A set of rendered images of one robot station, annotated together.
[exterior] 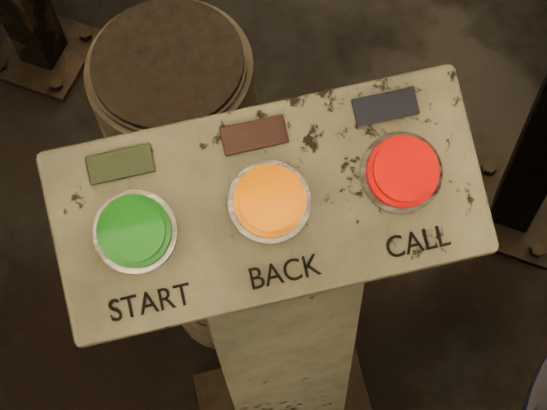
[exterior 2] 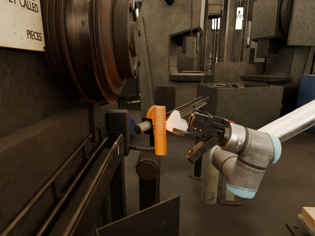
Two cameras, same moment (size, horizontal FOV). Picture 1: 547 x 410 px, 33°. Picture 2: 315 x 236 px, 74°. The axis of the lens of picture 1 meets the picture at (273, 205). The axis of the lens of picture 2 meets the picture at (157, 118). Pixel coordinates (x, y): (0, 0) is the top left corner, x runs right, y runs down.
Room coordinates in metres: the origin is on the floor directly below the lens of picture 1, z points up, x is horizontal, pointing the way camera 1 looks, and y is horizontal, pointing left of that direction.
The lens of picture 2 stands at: (0.49, 1.55, 1.02)
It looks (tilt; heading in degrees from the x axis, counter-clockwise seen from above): 14 degrees down; 281
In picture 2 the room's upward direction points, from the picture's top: straight up
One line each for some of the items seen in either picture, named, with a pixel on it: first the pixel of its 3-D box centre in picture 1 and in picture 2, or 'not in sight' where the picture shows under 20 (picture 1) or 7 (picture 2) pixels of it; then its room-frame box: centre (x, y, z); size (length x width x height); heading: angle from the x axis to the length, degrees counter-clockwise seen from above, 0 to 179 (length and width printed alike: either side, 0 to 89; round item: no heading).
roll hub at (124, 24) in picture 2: not in sight; (129, 39); (0.74, 0.77, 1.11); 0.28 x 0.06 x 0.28; 99
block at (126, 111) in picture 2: not in sight; (118, 132); (0.89, 0.56, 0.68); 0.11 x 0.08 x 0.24; 9
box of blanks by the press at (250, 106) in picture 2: not in sight; (232, 107); (-0.06, -1.83, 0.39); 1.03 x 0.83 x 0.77; 24
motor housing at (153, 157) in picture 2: not in sight; (148, 192); (0.76, 0.44, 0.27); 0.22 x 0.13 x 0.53; 99
